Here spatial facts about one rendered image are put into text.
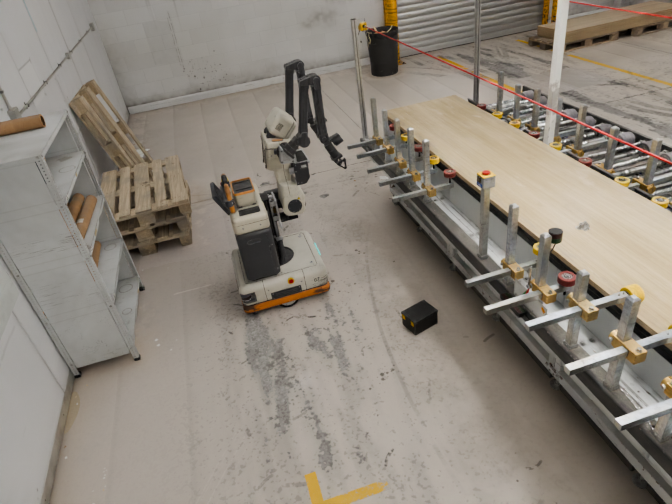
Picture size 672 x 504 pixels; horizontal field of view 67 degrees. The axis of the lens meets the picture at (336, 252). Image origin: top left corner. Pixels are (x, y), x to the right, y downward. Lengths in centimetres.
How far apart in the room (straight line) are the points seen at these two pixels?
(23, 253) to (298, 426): 189
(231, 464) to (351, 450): 66
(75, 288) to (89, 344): 46
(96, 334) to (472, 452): 246
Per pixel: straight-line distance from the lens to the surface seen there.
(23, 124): 368
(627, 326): 213
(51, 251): 342
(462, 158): 366
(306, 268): 373
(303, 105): 325
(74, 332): 376
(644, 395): 250
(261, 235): 351
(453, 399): 313
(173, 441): 328
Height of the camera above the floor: 242
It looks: 34 degrees down
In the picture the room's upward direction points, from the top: 9 degrees counter-clockwise
